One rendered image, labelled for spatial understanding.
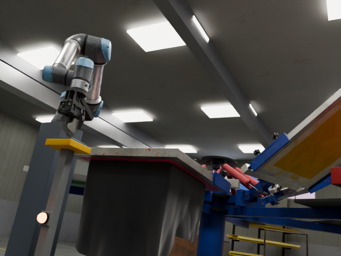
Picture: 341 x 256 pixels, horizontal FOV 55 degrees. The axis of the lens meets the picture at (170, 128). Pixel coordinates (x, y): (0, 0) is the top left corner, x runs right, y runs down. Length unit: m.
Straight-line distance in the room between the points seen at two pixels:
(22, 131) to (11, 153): 0.84
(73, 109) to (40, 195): 0.71
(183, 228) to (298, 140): 0.87
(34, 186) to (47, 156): 0.17
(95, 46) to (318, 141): 1.41
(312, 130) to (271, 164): 0.33
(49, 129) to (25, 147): 10.42
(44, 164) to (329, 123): 1.63
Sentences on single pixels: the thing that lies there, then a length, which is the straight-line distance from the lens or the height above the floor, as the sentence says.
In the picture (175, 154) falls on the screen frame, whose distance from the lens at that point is 1.33.
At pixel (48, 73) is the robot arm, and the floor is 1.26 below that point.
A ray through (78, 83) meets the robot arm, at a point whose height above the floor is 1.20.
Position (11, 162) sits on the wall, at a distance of 12.18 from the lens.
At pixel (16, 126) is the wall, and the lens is 12.29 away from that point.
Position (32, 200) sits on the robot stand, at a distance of 2.00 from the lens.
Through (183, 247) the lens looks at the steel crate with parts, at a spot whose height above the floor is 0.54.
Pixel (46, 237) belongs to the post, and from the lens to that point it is 1.35.
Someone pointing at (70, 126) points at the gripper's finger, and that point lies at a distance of 1.39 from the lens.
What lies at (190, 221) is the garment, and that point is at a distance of 1.70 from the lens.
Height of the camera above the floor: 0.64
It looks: 19 degrees up
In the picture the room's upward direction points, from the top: 8 degrees clockwise
